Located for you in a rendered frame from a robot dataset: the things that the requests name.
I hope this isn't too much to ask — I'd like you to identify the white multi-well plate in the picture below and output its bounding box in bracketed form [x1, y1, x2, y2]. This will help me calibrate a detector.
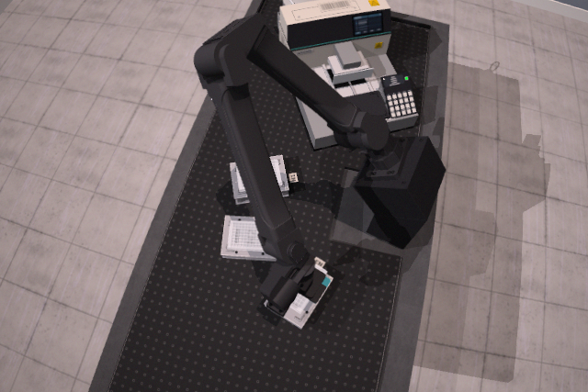
[290, 264, 328, 313]
[236, 159, 282, 192]
[227, 220, 263, 252]

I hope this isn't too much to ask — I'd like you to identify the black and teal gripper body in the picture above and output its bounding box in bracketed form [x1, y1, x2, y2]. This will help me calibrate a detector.
[304, 268, 326, 303]

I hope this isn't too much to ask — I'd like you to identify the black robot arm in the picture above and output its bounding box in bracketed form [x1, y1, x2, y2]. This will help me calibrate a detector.
[194, 13, 410, 318]

